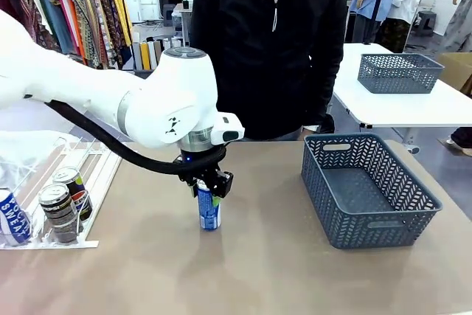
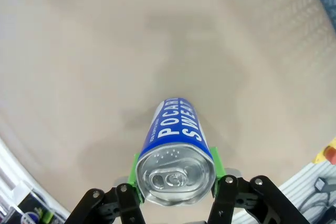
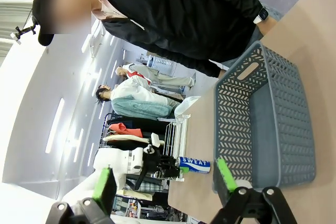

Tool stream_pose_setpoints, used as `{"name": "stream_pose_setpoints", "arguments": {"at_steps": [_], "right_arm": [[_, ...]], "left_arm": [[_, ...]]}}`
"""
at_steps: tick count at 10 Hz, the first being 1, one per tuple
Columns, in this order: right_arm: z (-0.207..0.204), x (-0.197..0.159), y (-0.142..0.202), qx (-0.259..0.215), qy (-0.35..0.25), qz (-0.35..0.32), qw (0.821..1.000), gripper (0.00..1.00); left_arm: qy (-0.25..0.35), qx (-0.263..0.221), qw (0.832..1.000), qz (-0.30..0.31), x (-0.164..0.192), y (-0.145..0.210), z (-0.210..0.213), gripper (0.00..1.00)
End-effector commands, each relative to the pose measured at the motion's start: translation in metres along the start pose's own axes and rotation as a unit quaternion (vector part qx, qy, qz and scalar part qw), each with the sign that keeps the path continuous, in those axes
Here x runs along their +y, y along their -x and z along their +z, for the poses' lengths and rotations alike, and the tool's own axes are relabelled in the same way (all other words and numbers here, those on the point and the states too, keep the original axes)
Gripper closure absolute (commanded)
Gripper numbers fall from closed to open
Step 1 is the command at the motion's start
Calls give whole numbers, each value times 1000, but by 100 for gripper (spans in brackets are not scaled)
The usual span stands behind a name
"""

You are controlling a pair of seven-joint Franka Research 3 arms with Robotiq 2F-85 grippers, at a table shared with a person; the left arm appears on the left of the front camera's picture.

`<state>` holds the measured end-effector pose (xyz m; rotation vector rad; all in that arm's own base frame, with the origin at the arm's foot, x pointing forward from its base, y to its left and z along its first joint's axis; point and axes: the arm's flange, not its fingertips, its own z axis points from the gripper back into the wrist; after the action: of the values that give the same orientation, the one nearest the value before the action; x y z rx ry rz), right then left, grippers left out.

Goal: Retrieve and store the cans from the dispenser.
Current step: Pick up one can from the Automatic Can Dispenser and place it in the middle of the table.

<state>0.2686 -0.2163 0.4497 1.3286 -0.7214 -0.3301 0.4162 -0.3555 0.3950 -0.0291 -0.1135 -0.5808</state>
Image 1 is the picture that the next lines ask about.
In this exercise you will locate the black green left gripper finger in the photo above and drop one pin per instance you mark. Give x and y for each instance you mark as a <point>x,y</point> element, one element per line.
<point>193,186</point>
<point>223,182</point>

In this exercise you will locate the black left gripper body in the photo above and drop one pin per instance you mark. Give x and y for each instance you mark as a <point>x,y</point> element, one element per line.
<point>201,167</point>

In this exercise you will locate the blue slim drink can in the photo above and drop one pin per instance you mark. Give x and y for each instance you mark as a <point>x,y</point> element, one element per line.
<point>208,213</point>

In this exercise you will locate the black grey textured Pepsi can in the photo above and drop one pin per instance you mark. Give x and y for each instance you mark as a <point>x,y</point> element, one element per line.
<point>59,215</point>

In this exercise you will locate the blue Pocari Sweat can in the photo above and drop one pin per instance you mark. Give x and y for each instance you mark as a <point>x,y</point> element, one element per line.
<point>13,219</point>

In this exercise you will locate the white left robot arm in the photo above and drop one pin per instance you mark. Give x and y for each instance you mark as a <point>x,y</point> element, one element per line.
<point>73,82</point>

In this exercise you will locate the white clear can dispenser rack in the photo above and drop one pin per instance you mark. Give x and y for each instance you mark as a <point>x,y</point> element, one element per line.
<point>99,182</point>

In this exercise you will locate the black Pepsi logo can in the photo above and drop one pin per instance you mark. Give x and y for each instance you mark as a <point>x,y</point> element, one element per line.
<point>75,186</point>

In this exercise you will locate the black bag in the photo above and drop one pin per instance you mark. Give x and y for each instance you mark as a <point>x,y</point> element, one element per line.
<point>330,125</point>

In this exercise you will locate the row of coloured sample boards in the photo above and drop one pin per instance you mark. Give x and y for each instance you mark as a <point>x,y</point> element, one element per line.
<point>155,53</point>

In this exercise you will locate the person in black jacket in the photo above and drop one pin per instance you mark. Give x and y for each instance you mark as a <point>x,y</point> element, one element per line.
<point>258,53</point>

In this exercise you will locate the white translucent plastic sheet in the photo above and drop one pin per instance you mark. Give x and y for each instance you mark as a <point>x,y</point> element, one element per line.
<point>29,149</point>

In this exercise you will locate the rack of colourful hanging garments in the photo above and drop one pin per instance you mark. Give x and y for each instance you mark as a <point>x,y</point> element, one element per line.
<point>85,9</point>

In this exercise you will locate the white side table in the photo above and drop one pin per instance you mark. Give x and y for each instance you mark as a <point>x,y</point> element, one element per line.
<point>405,108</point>

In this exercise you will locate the grey plastic lattice basket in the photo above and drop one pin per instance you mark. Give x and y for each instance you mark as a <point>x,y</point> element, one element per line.
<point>398,75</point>

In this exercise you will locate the black garment stand pole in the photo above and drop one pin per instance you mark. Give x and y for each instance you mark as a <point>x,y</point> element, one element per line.
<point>380,1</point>

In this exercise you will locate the shoe of seated person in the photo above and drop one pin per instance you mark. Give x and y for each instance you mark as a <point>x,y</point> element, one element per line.
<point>461,141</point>

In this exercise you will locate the grey plastic stool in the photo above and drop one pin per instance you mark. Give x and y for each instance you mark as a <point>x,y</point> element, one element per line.
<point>427,21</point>

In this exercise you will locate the brown cardboard box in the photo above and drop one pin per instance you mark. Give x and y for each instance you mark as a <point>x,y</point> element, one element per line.
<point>459,68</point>

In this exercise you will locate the mannequin in grey dress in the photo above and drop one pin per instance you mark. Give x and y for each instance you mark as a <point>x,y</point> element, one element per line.
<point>459,16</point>

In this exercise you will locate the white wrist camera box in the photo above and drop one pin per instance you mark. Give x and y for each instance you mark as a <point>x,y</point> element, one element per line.
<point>229,128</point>

